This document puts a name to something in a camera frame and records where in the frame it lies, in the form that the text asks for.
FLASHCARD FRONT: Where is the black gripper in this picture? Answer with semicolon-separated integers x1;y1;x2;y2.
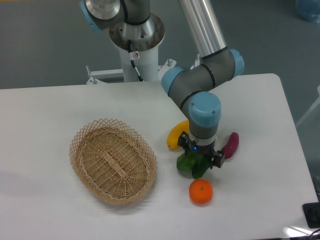
177;131;225;169

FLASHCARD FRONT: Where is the woven wicker basket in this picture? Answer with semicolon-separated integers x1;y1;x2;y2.
69;118;157;205

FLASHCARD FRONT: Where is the blue plastic bag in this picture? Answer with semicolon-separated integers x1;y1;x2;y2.
295;0;320;24

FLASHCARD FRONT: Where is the black device at table edge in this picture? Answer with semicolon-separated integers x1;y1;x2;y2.
302;202;320;229

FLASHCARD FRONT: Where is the orange tangerine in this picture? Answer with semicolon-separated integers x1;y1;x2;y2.
189;179;214;205

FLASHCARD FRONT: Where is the yellow mango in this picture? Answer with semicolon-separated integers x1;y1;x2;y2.
166;120;189;150

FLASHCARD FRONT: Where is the white metal base frame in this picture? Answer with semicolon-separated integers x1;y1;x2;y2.
85;53;203;85

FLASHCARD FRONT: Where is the green bok choy vegetable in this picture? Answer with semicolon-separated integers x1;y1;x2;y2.
176;152;211;179

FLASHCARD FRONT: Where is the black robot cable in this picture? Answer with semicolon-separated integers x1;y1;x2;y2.
127;39;144;82

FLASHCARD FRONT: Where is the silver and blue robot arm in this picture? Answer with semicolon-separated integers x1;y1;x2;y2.
79;0;244;167

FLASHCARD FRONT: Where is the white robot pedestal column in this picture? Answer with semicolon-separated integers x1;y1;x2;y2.
109;13;165;82

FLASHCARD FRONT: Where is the purple sweet potato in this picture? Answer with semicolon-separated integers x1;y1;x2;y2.
221;132;240;160

